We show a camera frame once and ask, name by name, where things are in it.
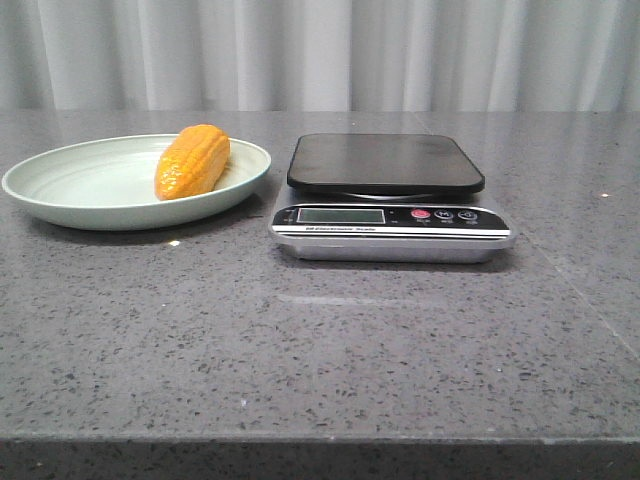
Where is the orange corn cob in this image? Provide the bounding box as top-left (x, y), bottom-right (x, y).
top-left (154, 124), bottom-right (231, 201)

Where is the silver digital kitchen scale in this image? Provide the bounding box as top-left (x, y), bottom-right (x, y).
top-left (269, 133), bottom-right (517, 264)

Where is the pale green plate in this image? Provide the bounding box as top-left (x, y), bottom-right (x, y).
top-left (2, 134), bottom-right (271, 231)

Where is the white curtain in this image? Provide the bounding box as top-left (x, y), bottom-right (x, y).
top-left (1, 1), bottom-right (639, 112)

